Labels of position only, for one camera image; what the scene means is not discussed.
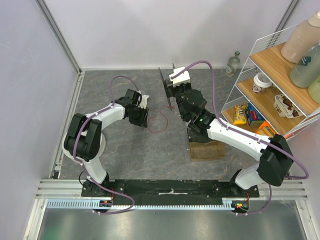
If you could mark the orange snack box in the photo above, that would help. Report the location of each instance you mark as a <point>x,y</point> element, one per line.
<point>266,129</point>

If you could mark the white wire shelf rack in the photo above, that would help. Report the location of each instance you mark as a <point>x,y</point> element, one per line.
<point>265,57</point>

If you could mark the yellow candy bag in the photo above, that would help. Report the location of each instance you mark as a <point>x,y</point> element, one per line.
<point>239,115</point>

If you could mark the light green bottle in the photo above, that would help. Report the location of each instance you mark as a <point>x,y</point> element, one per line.
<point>314,90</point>

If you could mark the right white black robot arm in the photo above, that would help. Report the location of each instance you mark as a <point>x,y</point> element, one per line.
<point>273,164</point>

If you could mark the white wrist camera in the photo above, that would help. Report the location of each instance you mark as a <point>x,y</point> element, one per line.
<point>183,78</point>
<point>144,101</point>

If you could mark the white pudding cup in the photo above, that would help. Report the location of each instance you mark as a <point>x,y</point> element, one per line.
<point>285,108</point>

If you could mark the white paper cup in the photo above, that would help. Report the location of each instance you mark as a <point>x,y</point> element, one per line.
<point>260,83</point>

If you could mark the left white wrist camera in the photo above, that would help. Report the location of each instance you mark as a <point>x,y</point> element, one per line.
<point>144,101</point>

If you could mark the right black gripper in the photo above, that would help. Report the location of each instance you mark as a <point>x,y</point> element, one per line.
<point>169,87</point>

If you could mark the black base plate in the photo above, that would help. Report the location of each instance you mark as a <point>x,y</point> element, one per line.
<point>151,188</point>

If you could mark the white cable spool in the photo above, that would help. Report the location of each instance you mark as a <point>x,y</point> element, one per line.
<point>102,145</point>

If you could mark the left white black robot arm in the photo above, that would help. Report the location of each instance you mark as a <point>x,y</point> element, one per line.
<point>84,141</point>

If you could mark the blue snack box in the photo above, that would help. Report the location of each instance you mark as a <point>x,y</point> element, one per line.
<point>254,118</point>

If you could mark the green liquid bottle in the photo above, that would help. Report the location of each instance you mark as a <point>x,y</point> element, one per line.
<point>305,72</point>

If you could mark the blue grey cable duct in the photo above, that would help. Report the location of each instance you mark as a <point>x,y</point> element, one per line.
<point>96,204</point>

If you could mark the dark grey cable spool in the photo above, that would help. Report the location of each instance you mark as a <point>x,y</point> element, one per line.
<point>168,88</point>

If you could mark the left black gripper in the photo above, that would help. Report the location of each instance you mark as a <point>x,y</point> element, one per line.
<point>143,120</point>

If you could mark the glass bottle green cap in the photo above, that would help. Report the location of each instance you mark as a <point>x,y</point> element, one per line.
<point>232,64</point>

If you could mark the beige plastic bottle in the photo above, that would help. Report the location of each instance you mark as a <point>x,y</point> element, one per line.
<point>305,35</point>

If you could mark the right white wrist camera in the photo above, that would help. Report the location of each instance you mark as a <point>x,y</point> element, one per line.
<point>183,78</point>

